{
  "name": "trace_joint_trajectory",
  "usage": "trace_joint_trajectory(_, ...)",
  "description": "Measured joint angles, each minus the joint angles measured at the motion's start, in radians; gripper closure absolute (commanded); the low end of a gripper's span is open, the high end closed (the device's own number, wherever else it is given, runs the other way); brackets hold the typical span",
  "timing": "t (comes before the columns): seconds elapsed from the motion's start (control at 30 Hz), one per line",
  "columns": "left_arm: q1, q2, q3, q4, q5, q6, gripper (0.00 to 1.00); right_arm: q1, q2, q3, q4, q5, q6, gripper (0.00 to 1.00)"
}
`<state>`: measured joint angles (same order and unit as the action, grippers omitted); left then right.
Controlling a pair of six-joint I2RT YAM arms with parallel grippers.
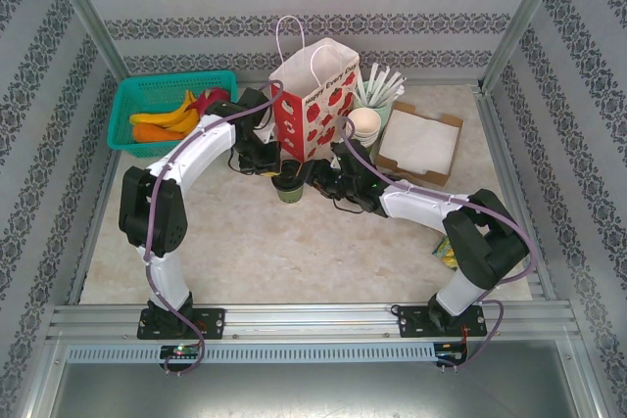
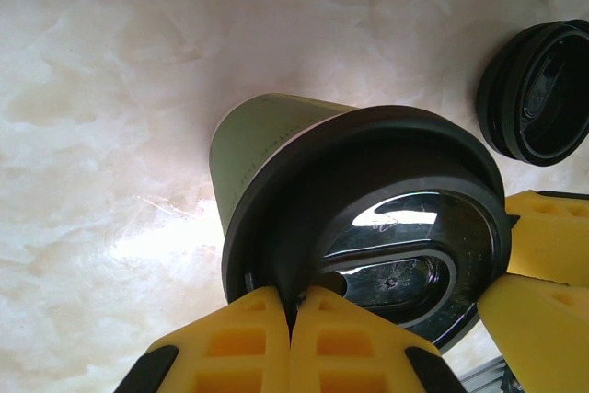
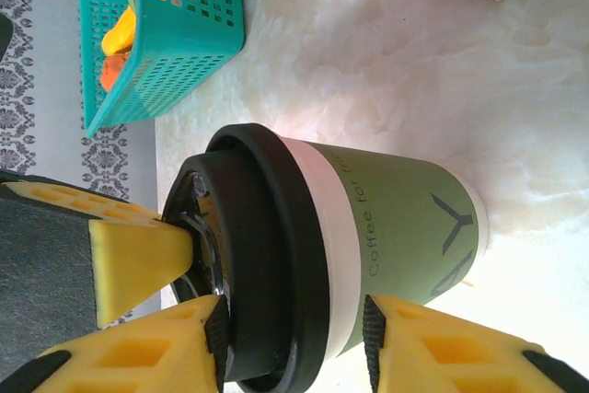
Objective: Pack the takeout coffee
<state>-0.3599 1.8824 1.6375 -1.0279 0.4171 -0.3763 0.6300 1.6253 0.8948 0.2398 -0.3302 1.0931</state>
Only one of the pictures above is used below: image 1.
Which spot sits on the black plastic cup lid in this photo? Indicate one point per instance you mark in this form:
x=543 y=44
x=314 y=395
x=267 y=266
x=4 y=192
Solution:
x=289 y=182

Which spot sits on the strawberry print paper bag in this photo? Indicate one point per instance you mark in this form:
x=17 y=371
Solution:
x=318 y=114

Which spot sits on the white paper napkin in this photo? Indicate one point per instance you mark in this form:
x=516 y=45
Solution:
x=421 y=139

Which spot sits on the brown cardboard napkin tray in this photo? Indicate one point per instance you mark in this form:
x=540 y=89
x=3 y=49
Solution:
x=455 y=122

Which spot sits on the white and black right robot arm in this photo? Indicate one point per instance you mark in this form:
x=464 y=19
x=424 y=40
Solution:
x=426 y=207

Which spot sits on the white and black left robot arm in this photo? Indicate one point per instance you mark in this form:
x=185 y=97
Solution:
x=196 y=153

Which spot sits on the pink dragon fruit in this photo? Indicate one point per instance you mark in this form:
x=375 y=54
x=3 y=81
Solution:
x=215 y=97

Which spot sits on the yellow banana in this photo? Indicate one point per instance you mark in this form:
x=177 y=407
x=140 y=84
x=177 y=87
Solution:
x=161 y=117
x=188 y=122

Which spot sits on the green straw holder cup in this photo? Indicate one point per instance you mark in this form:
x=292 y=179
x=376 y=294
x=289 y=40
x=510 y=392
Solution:
x=384 y=114

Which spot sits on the bunch of wrapped white straws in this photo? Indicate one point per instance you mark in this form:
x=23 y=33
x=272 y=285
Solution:
x=362 y=94

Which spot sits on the orange oblong fruit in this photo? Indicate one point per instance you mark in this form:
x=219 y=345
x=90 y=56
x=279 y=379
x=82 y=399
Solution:
x=154 y=134

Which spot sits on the white wrapped straw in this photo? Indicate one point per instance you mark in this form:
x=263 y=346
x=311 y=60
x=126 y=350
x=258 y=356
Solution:
x=374 y=80
x=392 y=85
x=383 y=82
x=401 y=81
x=399 y=94

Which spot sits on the yellow green candy packet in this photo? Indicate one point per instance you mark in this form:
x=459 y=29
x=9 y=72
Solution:
x=446 y=254

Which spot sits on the teal plastic basket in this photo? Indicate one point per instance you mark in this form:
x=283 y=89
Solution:
x=147 y=90

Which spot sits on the grey sheet metal panel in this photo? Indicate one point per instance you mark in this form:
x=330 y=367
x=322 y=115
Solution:
x=313 y=388

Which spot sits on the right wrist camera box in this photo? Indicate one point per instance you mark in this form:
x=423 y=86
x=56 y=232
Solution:
x=339 y=162

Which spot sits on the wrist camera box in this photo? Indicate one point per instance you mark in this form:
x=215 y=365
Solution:
x=264 y=135
x=339 y=162

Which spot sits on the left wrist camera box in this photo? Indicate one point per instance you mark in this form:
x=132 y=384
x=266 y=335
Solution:
x=264 y=135

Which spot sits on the aluminium mounting rail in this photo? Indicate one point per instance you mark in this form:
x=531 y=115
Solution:
x=308 y=320

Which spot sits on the aluminium side rail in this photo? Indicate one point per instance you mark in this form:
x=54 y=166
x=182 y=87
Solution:
x=100 y=202
x=496 y=144

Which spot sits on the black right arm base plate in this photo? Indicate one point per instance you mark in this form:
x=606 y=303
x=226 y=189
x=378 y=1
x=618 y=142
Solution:
x=411 y=322

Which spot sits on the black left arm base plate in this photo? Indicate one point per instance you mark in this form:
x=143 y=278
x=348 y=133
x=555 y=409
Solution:
x=210 y=322

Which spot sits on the aluminium frame post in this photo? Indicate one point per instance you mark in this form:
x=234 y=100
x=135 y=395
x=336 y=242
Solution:
x=524 y=16
x=83 y=12

